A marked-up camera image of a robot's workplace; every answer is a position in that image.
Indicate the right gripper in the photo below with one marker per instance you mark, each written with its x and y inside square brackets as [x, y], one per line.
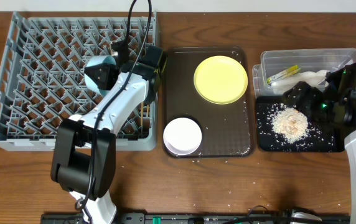
[312, 94]

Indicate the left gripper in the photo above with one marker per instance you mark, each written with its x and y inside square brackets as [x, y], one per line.
[109, 76]

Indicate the light blue bowl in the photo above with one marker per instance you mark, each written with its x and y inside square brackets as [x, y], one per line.
[91, 85]

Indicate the white napkin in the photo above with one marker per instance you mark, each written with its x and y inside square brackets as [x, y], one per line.
[314, 79]

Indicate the green orange snack wrapper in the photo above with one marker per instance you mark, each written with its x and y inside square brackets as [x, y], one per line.
[283, 74]

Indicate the rice food waste pile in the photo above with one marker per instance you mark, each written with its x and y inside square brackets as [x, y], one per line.
[290, 124]

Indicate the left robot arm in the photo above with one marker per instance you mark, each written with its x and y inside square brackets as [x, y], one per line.
[84, 160]

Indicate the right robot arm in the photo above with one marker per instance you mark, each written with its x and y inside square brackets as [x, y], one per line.
[342, 87]

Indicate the clear plastic waste bin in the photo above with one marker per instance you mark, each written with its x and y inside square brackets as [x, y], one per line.
[308, 60]

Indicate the grey plastic dishwasher rack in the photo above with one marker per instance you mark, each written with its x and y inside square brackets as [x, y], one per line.
[42, 77]

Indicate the black rectangular tray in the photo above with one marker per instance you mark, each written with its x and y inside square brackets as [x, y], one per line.
[290, 140]

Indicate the dark brown serving tray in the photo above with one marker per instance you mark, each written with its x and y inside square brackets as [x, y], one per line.
[227, 130]

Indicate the yellow plate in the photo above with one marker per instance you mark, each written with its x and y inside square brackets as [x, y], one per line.
[220, 80]

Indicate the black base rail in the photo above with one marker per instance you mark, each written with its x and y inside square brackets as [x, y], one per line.
[139, 218]

